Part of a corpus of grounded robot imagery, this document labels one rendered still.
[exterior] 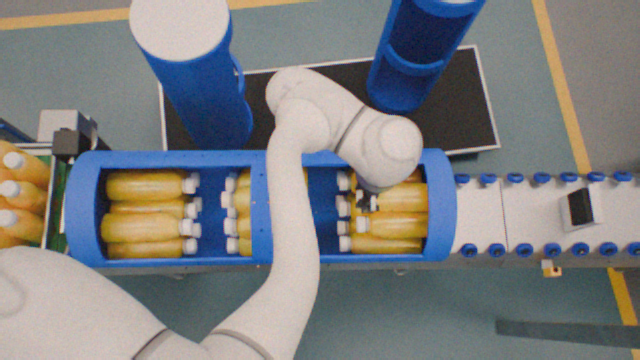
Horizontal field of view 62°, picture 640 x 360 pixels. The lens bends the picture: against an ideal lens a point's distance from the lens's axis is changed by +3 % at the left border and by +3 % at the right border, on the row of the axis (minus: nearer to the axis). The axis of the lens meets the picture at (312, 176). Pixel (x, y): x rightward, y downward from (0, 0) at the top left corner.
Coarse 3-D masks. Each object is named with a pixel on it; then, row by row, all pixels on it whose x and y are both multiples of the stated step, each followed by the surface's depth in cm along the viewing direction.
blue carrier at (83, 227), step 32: (96, 160) 122; (128, 160) 122; (160, 160) 122; (192, 160) 122; (224, 160) 123; (256, 160) 123; (320, 160) 123; (448, 160) 124; (96, 192) 132; (256, 192) 118; (320, 192) 145; (448, 192) 119; (96, 224) 132; (256, 224) 118; (320, 224) 144; (448, 224) 119; (96, 256) 120; (192, 256) 135; (224, 256) 135; (256, 256) 122; (320, 256) 125; (352, 256) 125; (384, 256) 125; (416, 256) 125
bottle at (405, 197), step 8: (400, 184) 125; (408, 184) 125; (416, 184) 125; (424, 184) 125; (384, 192) 124; (392, 192) 124; (400, 192) 124; (408, 192) 124; (416, 192) 124; (424, 192) 124; (376, 200) 124; (384, 200) 124; (392, 200) 123; (400, 200) 123; (408, 200) 123; (416, 200) 123; (424, 200) 123; (384, 208) 124; (392, 208) 124; (400, 208) 125; (408, 208) 124; (416, 208) 124; (424, 208) 124
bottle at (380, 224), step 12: (372, 216) 128; (384, 216) 126; (396, 216) 126; (408, 216) 127; (420, 216) 127; (372, 228) 127; (384, 228) 126; (396, 228) 126; (408, 228) 126; (420, 228) 126
